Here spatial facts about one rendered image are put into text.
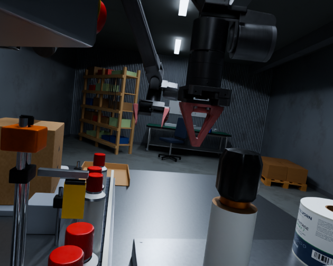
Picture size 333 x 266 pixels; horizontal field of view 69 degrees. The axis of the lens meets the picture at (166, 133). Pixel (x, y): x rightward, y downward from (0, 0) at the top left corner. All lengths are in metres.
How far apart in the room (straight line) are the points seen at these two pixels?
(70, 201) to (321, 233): 0.60
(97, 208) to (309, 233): 0.54
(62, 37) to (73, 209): 0.25
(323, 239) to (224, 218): 0.33
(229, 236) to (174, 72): 7.45
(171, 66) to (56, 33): 7.67
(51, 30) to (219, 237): 0.43
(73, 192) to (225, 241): 0.29
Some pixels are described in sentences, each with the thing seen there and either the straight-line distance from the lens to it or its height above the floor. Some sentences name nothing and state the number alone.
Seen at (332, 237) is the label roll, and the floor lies 0.98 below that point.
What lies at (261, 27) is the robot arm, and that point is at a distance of 0.43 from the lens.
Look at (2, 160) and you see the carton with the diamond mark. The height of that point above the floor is 1.01.
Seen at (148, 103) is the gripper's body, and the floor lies 1.25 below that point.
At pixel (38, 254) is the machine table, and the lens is 0.77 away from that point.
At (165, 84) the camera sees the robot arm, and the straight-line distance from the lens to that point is 1.00.
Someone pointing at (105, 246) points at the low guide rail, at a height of 0.92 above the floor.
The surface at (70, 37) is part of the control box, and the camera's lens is 0.22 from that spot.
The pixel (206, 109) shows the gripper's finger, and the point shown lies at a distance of 0.40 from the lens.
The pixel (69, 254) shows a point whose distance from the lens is 0.29.
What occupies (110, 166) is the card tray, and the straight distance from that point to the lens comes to 1.55.
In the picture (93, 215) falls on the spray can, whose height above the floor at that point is 1.01.
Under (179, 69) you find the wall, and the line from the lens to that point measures 7.86.
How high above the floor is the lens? 1.24
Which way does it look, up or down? 6 degrees down
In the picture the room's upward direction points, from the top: 7 degrees clockwise
